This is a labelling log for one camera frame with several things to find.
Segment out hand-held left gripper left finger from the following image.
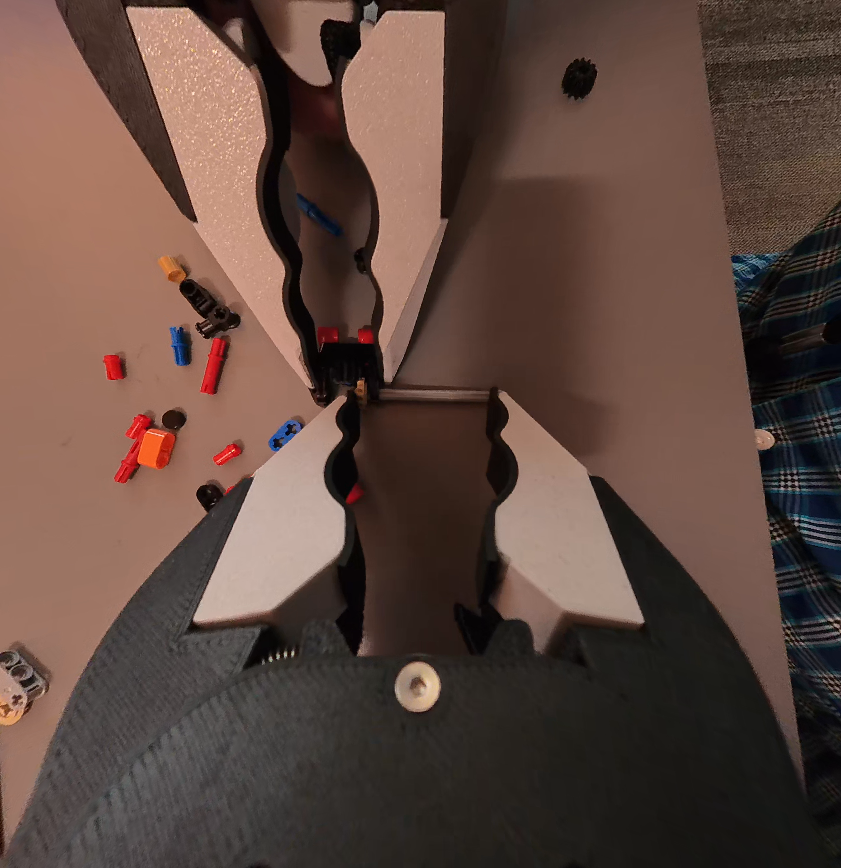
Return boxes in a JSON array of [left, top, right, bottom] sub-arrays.
[[192, 393, 362, 630]]

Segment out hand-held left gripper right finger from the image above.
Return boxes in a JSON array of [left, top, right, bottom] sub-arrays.
[[483, 388, 647, 632]]

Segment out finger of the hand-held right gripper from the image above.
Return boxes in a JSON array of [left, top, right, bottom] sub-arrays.
[[125, 3, 324, 394], [339, 8, 450, 379]]

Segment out black lego frame red pins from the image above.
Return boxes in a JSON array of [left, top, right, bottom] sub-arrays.
[[312, 325, 386, 408]]

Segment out grey lego axle rod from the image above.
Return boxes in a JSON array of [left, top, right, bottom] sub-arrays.
[[380, 385, 495, 402]]

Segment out long blue lego pin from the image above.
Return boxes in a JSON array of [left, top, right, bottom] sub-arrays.
[[295, 193, 343, 237]]

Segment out scatter of small lego pieces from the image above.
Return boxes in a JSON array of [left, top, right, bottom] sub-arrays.
[[102, 254, 365, 514]]

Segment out black lego gear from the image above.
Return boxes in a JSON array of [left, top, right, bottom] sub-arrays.
[[562, 57, 599, 101]]

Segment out part-built grey lego chassis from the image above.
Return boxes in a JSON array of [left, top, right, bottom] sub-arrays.
[[0, 647, 50, 726]]

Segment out person's right hand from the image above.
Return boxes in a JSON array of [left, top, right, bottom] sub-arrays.
[[288, 81, 347, 146]]

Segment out person's plaid shirt torso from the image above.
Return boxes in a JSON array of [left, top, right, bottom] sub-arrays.
[[731, 197, 841, 868]]

